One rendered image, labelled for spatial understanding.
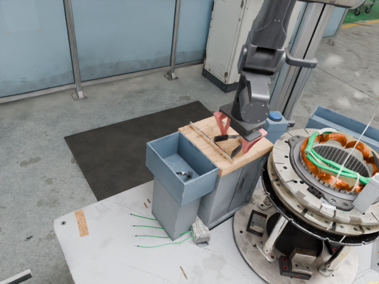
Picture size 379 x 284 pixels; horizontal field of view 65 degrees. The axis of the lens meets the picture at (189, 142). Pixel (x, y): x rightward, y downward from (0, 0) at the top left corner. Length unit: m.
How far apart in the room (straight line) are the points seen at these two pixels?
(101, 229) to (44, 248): 0.96
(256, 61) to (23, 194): 1.80
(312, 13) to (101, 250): 0.97
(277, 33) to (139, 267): 0.67
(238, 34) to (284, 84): 1.83
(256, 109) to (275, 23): 0.16
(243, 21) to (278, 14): 2.33
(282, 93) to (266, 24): 0.63
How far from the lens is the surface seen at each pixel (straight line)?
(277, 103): 1.21
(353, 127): 1.15
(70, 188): 2.12
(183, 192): 0.70
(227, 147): 0.81
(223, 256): 0.93
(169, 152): 0.86
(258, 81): 0.62
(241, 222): 0.99
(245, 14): 2.89
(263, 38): 0.60
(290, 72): 1.16
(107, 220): 0.97
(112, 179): 2.11
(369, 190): 0.72
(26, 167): 2.32
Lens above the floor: 1.58
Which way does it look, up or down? 40 degrees down
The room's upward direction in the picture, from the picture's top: 9 degrees clockwise
